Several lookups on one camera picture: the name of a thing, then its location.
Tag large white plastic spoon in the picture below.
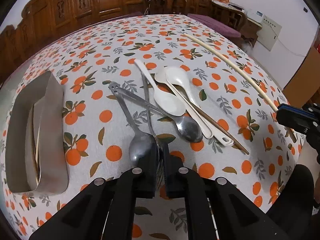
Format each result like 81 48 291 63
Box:
164 66 234 146

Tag white plastic fork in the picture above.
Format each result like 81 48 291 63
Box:
155 67 214 139

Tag dark wooden chopstick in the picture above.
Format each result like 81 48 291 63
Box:
169 85 249 155

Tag white plastic teaspoon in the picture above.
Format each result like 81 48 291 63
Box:
135 59 186 116

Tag plain steel spoon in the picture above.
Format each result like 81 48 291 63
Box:
115 85 203 142

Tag orange print tablecloth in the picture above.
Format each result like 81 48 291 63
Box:
1 15 305 239

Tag smiley handle steel spoon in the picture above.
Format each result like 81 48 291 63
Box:
109 82 156 166

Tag white electrical box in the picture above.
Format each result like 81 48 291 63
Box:
257 15 282 51

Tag steel utensil tray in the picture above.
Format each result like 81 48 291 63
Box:
5 72 68 196

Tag wooden armchair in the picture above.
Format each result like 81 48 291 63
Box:
143 0 190 15

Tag light bamboo chopstick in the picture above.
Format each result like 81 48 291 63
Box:
174 30 297 148

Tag purple seat cushion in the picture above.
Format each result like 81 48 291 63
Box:
188 14 241 38

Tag steel fork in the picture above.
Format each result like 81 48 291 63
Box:
142 74 163 191

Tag chopsticks in tray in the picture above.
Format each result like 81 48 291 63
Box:
29 105 40 185

